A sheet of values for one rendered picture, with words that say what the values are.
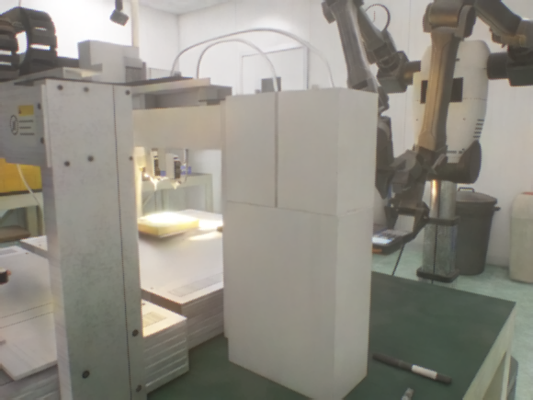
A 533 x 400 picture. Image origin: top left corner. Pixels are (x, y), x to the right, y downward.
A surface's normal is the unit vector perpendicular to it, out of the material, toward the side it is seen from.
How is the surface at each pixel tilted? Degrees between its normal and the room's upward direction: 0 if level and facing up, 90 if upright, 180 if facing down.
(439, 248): 90
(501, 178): 90
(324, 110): 90
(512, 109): 90
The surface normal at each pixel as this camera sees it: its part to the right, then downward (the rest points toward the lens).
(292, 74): -0.63, 0.12
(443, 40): -0.78, 0.39
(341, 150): 0.77, 0.10
